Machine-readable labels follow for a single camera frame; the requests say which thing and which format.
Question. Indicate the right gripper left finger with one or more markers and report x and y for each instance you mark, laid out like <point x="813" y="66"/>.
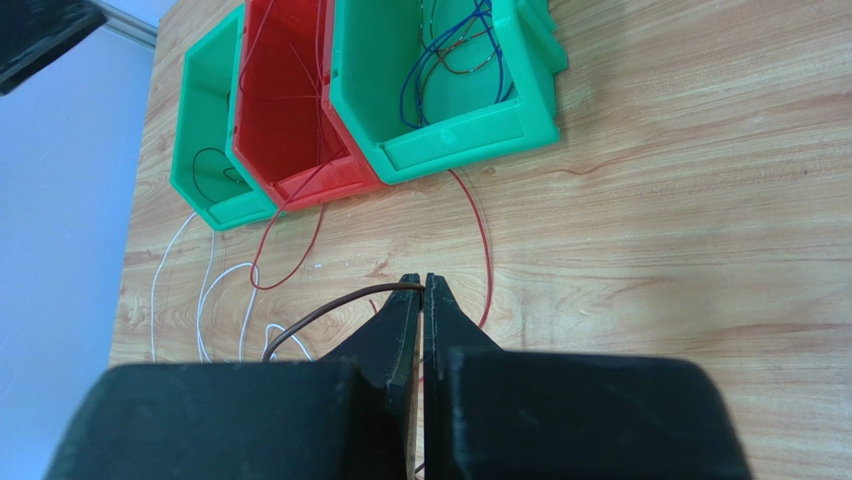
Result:
<point x="346" y="415"/>

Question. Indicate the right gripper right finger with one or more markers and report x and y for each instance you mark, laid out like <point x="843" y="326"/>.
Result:
<point x="492" y="413"/>

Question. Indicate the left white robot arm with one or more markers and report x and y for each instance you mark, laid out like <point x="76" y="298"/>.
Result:
<point x="36" y="33"/>

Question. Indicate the left green plastic bin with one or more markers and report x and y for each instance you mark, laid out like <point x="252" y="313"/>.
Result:
<point x="205" y="170"/>

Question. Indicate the green plastic bin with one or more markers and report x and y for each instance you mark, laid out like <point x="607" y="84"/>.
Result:
<point x="427" y="86"/>
<point x="205" y="170"/>

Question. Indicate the red plastic bin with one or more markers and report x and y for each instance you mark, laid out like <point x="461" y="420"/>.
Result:
<point x="287" y="134"/>

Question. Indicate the right green plastic bin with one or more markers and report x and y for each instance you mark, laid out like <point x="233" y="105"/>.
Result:
<point x="427" y="86"/>

